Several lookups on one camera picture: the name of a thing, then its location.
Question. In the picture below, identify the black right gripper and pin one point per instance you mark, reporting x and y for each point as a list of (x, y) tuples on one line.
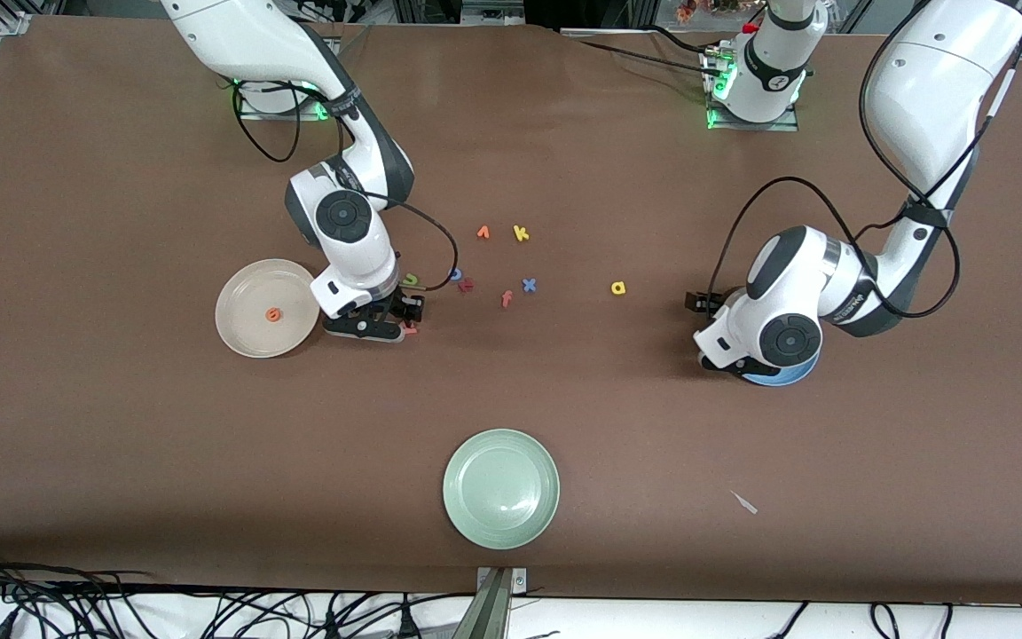
[(405, 304)]

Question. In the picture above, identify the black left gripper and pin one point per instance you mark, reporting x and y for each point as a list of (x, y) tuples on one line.
[(698, 303)]

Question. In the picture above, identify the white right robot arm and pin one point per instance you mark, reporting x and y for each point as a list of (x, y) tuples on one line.
[(236, 35)]

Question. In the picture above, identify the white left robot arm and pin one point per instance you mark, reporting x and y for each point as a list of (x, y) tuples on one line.
[(928, 80)]

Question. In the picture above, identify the blue plate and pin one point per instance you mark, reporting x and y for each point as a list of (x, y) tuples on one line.
[(786, 377)]

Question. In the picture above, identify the beige brown plate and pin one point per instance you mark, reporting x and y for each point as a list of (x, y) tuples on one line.
[(249, 311)]

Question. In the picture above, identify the small white paper scrap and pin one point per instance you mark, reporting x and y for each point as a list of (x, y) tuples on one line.
[(744, 502)]

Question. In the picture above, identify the pale green plate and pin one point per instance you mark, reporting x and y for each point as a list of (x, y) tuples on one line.
[(501, 489)]

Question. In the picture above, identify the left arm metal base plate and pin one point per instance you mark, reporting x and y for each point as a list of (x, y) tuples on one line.
[(790, 120)]

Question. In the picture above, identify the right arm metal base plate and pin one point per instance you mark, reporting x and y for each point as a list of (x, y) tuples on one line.
[(280, 111)]

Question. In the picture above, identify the metal table edge bracket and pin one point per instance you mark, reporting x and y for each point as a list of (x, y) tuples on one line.
[(495, 603)]

